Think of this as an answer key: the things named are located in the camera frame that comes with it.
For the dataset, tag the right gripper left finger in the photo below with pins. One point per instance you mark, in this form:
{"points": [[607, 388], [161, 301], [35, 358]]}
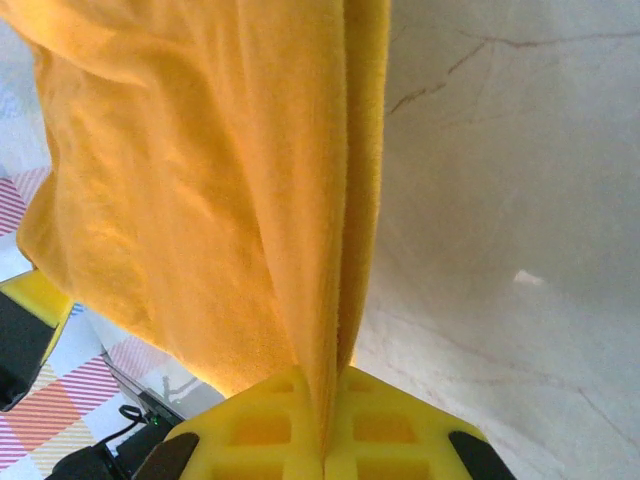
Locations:
{"points": [[250, 440]]}

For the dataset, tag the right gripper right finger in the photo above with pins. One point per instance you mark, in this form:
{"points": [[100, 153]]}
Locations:
{"points": [[400, 440]]}

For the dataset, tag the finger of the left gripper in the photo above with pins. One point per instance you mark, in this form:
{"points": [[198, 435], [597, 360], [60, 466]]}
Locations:
{"points": [[35, 295]]}

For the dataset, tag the yellow printed t-shirt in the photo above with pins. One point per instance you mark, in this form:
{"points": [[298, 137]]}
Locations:
{"points": [[175, 200]]}

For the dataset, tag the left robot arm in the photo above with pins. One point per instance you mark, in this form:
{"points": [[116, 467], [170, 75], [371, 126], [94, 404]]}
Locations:
{"points": [[85, 467]]}

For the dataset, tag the pale marbled table cover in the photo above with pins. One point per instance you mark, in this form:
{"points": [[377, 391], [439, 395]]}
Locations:
{"points": [[500, 200]]}

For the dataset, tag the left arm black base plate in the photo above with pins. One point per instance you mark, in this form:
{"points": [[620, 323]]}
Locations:
{"points": [[150, 410]]}

